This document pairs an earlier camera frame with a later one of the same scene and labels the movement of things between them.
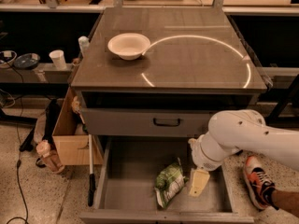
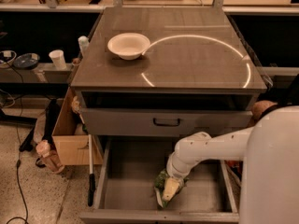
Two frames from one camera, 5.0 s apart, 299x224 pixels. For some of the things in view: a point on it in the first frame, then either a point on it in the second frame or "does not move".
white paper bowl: x=129 y=46 does not move
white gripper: x=202 y=157 → x=175 y=173
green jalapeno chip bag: x=169 y=181 does not move
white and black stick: x=92 y=189 does not move
